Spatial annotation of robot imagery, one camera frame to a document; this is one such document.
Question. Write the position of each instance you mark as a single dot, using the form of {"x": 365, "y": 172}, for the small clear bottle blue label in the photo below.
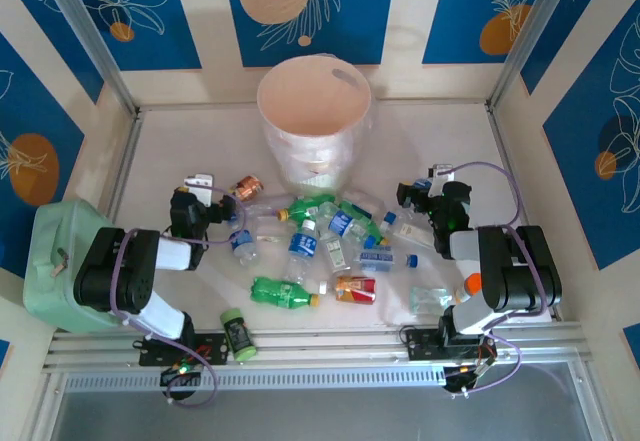
{"x": 243, "y": 247}

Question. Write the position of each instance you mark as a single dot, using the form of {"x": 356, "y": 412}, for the clear bottle purple logo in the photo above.
{"x": 265, "y": 208}

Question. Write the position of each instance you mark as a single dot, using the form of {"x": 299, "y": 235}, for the clear square bottle blue stripe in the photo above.
{"x": 372, "y": 203}

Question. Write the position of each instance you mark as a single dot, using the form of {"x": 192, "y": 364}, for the clear plastic bottle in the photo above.
{"x": 270, "y": 233}

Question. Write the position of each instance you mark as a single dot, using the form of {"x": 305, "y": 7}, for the green Sprite bottle yellow cap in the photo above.
{"x": 369, "y": 231}
{"x": 280, "y": 291}
{"x": 305, "y": 209}

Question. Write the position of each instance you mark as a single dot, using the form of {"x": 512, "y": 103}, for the bottle with blue white label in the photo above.
{"x": 380, "y": 259}

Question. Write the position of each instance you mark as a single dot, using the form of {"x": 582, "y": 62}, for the clear Pepsi bottle blue cap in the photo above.
{"x": 341, "y": 222}

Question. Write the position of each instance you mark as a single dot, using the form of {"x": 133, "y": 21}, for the blue label bottle white cap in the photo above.
{"x": 303, "y": 243}

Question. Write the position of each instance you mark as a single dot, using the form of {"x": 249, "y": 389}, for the clear bottle green white label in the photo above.
{"x": 334, "y": 256}

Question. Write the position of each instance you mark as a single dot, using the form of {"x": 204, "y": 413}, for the white round waste bin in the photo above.
{"x": 315, "y": 101}

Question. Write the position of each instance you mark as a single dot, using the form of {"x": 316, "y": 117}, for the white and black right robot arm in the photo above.
{"x": 525, "y": 271}

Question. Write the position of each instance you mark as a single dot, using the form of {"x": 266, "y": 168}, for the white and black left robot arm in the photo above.
{"x": 115, "y": 271}

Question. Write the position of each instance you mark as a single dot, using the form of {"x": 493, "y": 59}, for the copper coloured drink can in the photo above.
{"x": 248, "y": 188}

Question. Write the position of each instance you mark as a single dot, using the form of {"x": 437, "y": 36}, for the clear bottle orange cap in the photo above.
{"x": 430, "y": 298}

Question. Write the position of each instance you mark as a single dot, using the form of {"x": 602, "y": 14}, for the bottle with orange red label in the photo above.
{"x": 355, "y": 288}

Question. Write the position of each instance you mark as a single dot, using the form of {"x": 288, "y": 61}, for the green canister black label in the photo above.
{"x": 237, "y": 336}

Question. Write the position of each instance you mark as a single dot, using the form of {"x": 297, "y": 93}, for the mint green zipped case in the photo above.
{"x": 45, "y": 221}

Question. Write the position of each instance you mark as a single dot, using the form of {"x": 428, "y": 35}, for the left base wiring with LEDs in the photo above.
{"x": 180, "y": 371}

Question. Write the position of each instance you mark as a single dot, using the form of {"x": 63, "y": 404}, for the base wiring with leds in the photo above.
{"x": 467, "y": 373}
{"x": 180, "y": 371}

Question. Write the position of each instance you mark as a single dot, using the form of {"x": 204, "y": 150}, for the right base wiring with LEDs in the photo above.
{"x": 467, "y": 373}

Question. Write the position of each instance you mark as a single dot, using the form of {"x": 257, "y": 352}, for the grey metal sheet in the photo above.
{"x": 325, "y": 416}

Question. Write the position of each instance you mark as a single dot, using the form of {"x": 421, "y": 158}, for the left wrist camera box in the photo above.
{"x": 200, "y": 181}

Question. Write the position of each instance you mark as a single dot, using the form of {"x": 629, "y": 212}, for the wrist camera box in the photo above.
{"x": 200, "y": 181}
{"x": 444, "y": 172}

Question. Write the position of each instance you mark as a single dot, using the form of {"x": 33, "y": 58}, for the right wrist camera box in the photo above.
{"x": 444, "y": 172}

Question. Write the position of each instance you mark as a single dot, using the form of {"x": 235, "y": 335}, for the thin aluminium frame rail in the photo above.
{"x": 498, "y": 136}
{"x": 124, "y": 161}

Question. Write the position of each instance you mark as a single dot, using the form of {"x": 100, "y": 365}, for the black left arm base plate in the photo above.
{"x": 215, "y": 348}

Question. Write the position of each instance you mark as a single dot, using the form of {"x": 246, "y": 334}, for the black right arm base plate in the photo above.
{"x": 420, "y": 343}

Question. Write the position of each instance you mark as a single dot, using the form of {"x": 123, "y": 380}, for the wide aluminium profile rail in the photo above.
{"x": 325, "y": 346}

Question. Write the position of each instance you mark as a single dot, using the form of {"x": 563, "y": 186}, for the aluminium frame post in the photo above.
{"x": 87, "y": 36}
{"x": 532, "y": 36}

